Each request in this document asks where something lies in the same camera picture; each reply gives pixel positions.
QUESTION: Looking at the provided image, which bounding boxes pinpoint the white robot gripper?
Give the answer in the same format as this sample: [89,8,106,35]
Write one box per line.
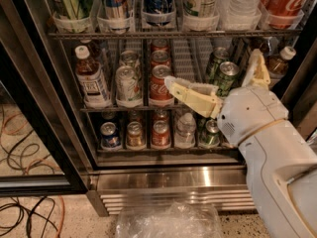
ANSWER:
[164,49,288,147]

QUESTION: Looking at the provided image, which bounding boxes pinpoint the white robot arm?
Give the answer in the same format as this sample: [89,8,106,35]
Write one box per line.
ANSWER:
[164,50,317,238]

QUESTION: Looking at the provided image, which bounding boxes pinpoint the green can front middle shelf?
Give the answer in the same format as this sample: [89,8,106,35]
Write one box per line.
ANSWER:
[213,61,240,97]

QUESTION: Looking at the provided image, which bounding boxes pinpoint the green can behind middle shelf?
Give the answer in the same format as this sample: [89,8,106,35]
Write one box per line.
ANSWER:
[205,47,229,83]

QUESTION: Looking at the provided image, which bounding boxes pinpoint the green can bottom shelf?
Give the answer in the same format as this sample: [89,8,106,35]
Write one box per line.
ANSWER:
[199,119,220,148]

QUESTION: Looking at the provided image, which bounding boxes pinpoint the clear water bottle bottom shelf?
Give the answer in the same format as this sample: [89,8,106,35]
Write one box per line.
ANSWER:
[174,112,196,149]

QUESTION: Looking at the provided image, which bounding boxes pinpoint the red Coca-Cola can front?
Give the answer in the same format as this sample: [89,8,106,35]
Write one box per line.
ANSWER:
[150,64,172,100]

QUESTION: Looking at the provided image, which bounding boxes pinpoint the red can bottom shelf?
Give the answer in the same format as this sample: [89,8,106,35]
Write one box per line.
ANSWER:
[152,120,170,148]

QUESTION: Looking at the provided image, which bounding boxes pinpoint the red Coca-Cola can top shelf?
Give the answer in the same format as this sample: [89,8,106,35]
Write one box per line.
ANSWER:
[261,0,305,29]

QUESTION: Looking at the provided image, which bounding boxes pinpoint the white 7up can front middle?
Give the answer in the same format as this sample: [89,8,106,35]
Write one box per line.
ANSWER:
[115,65,141,101]

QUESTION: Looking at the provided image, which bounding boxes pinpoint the gold can bottom shelf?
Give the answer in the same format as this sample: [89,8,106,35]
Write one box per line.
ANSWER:
[126,121,145,147]

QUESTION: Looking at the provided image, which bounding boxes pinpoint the white 7up can behind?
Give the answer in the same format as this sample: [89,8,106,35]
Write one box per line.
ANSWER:
[119,50,141,76]

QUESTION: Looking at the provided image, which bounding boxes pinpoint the blue Pepsi can bottom shelf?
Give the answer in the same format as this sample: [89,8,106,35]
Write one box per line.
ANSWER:
[100,122,121,148]

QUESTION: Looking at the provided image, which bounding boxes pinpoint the stainless steel fridge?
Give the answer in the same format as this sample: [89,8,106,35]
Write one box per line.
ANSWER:
[0,0,316,216]

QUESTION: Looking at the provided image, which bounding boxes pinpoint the blue Red Bull can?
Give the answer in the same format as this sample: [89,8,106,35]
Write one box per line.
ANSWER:
[102,0,132,20]

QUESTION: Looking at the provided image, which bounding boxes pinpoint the black framed glass fridge door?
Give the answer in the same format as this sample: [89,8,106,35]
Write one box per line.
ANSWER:
[0,41,87,197]

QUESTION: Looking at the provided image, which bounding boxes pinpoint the brown tea bottle right front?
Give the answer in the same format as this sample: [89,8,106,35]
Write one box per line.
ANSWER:
[265,46,296,88]

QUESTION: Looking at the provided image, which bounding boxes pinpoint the brown tea bottle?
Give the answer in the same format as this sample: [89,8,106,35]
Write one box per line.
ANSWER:
[236,37,278,71]
[265,46,296,88]
[75,46,111,108]

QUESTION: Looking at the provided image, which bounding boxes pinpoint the brown tea bottle right behind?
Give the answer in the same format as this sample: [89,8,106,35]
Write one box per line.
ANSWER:
[236,37,278,71]

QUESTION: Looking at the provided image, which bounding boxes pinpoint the brown tea bottle left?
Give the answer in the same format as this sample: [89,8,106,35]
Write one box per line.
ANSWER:
[75,46,111,108]

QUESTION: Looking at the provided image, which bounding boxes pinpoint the clear plastic bag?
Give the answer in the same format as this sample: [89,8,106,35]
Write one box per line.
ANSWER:
[115,201,224,238]

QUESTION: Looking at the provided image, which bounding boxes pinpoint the black cables on floor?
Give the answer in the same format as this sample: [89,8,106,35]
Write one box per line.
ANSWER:
[0,102,60,238]

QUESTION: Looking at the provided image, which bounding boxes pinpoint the orange cable on floor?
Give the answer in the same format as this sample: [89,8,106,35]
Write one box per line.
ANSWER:
[0,111,66,238]

